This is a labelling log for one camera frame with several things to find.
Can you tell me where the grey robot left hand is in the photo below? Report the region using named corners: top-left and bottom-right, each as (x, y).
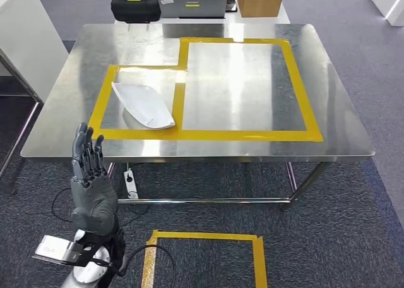
top-left (69, 123), bottom-right (119, 237)

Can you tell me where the white curved car body part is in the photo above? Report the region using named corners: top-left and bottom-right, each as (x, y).
top-left (111, 81), bottom-right (176, 131)

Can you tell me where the stainless steel workbench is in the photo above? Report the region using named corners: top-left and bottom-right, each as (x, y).
top-left (20, 23), bottom-right (375, 213)

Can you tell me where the white power strip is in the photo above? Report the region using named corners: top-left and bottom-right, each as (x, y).
top-left (124, 169), bottom-right (139, 200)

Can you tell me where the black carry bag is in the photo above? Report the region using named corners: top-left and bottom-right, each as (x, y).
top-left (110, 0), bottom-right (161, 23)

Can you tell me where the grey laptop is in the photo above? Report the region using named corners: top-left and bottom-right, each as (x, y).
top-left (154, 0), bottom-right (228, 19)

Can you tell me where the brown cardboard box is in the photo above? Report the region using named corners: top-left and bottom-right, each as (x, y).
top-left (237, 0), bottom-right (284, 18)

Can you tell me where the white cabinet block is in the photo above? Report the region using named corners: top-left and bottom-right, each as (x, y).
top-left (363, 0), bottom-right (404, 28)

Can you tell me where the thin black floor cable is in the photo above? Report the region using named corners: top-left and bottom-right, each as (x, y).
top-left (51, 188), bottom-right (151, 229)

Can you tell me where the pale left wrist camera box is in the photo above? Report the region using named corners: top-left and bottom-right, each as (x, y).
top-left (33, 235), bottom-right (84, 264)

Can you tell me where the white desk with chrome frame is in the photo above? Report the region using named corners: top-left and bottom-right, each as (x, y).
top-left (0, 0), bottom-right (69, 195)

